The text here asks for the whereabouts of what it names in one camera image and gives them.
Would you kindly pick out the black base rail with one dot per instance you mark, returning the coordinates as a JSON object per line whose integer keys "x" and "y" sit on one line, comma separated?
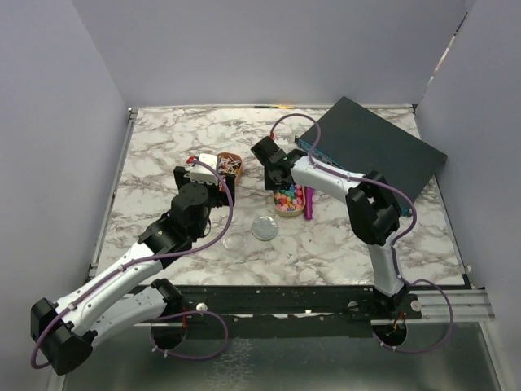
{"x": 253, "y": 311}

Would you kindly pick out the orange lollipop tray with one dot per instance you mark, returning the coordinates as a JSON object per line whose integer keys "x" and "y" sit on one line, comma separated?
{"x": 230, "y": 163}

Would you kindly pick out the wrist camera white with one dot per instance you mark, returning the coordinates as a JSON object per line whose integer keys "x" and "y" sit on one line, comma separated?
{"x": 286, "y": 145}
{"x": 205, "y": 174}

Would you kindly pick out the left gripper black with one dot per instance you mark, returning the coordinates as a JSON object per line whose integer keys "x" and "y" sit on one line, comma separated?
{"x": 221, "y": 196}

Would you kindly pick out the clear round jar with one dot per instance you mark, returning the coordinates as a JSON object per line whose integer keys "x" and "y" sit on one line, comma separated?
{"x": 234, "y": 241}

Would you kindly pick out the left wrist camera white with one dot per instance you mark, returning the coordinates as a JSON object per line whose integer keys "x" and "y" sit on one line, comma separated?
{"x": 205, "y": 174}

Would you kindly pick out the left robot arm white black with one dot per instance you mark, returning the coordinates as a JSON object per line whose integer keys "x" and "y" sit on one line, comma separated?
{"x": 68, "y": 330}

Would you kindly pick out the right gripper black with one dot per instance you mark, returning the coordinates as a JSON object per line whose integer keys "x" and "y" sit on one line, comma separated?
{"x": 269, "y": 185}

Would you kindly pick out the beige star candy tray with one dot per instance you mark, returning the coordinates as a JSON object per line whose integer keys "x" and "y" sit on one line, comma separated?
{"x": 289, "y": 202}

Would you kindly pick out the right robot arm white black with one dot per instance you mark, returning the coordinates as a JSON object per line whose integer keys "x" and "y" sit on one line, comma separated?
{"x": 373, "y": 210}

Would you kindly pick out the dark teal network switch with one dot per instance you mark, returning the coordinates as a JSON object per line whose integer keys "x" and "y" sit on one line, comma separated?
{"x": 358, "y": 140}

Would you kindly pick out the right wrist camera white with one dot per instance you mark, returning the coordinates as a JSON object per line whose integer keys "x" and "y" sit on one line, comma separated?
{"x": 286, "y": 145}

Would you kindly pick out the purple plastic scoop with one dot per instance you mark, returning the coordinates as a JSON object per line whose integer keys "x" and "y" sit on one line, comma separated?
{"x": 308, "y": 209}

